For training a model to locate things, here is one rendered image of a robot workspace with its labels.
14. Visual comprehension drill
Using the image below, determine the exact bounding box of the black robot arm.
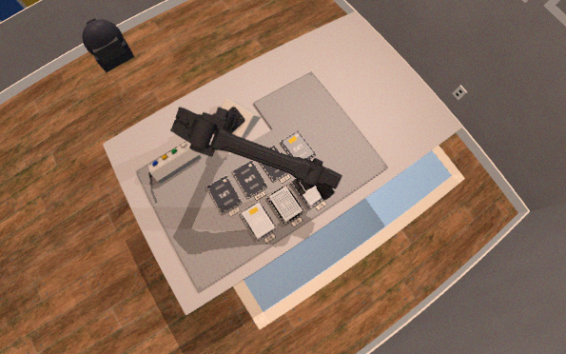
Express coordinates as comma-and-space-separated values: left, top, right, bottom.
170, 107, 342, 200

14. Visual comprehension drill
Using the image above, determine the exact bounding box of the grey operator panel with coloured keys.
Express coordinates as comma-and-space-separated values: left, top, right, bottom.
148, 142, 202, 203

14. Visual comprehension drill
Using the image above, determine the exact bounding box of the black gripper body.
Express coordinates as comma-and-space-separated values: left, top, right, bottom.
293, 178, 310, 190

